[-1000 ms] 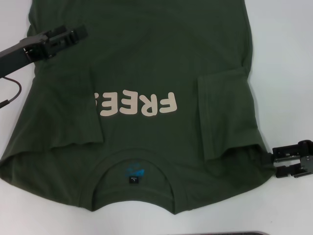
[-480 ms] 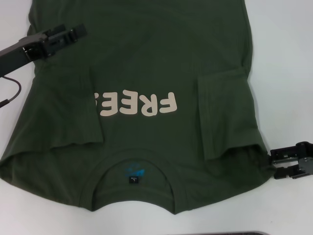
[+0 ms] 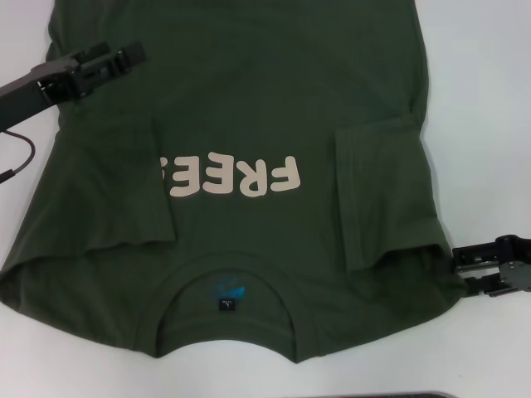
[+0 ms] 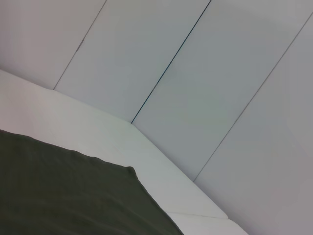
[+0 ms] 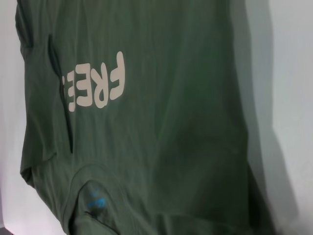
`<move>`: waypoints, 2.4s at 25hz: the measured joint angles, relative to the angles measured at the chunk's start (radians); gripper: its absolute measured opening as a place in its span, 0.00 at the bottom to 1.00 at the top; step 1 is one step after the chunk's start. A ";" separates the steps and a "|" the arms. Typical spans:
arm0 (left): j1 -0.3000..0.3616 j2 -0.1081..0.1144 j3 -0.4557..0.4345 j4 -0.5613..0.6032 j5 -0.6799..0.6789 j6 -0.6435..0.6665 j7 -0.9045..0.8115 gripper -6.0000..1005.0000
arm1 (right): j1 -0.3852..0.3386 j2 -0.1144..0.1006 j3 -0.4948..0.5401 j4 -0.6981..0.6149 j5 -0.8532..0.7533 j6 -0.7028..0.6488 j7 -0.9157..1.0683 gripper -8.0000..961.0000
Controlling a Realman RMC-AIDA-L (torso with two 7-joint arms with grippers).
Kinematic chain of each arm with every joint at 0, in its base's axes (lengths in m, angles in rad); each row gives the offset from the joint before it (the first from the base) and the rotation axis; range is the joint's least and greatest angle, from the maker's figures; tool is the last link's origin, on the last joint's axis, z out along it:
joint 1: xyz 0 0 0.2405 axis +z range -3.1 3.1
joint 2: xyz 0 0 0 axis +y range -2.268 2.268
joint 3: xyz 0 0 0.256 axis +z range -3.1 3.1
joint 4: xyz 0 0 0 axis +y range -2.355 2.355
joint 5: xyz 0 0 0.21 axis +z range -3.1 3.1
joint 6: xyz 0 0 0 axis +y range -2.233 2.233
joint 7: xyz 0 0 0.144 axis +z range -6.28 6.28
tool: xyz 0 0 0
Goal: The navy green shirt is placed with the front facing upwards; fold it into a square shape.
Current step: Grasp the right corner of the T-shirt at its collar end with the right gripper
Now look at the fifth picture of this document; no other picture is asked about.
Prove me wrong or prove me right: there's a dark green FREE t-shirt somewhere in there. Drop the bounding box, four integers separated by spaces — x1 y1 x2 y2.
13 0 282 235

